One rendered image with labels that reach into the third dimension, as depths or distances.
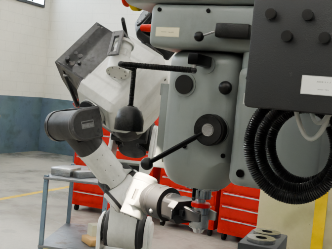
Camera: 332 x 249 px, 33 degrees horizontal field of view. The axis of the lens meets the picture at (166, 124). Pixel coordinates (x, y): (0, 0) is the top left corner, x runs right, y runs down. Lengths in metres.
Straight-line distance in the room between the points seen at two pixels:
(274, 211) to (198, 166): 1.88
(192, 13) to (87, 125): 0.56
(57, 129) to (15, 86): 10.59
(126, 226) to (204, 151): 0.85
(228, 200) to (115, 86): 4.59
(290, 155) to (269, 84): 0.28
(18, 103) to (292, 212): 9.79
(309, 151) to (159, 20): 0.45
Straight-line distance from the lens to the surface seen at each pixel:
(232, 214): 6.22
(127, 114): 1.38
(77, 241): 4.61
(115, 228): 2.09
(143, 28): 1.58
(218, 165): 1.28
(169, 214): 1.40
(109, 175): 1.78
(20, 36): 12.37
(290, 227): 3.14
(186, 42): 1.29
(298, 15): 0.96
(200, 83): 1.29
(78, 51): 1.84
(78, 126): 1.67
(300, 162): 1.20
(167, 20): 1.31
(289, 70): 0.95
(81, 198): 7.06
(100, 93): 1.73
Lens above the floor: 1.52
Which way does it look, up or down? 3 degrees down
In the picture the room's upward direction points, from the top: 5 degrees clockwise
